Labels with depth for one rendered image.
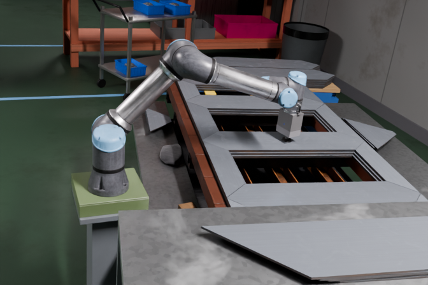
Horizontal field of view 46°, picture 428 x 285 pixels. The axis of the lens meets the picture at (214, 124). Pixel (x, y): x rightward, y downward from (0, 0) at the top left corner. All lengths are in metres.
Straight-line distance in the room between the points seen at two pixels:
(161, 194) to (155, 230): 0.84
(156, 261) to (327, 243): 0.38
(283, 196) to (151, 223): 0.69
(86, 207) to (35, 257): 1.01
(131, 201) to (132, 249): 0.77
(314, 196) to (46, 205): 1.86
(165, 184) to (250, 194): 0.46
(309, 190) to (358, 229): 0.61
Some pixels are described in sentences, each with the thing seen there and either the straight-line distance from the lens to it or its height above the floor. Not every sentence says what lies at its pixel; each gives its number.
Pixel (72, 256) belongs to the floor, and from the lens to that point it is 2.83.
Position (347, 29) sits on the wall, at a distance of 5.71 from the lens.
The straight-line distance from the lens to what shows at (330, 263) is 1.15.
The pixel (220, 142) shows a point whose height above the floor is 0.85.
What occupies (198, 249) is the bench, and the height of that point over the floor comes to 1.05.
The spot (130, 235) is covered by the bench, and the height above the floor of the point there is 1.05.
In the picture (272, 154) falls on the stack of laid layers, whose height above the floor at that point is 0.83.
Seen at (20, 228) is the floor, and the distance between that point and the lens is 3.06.
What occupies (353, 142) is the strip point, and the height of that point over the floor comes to 0.84.
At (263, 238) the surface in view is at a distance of 1.18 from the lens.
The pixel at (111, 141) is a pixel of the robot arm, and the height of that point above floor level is 0.94.
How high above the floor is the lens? 1.75
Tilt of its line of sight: 23 degrees down
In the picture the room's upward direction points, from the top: 6 degrees clockwise
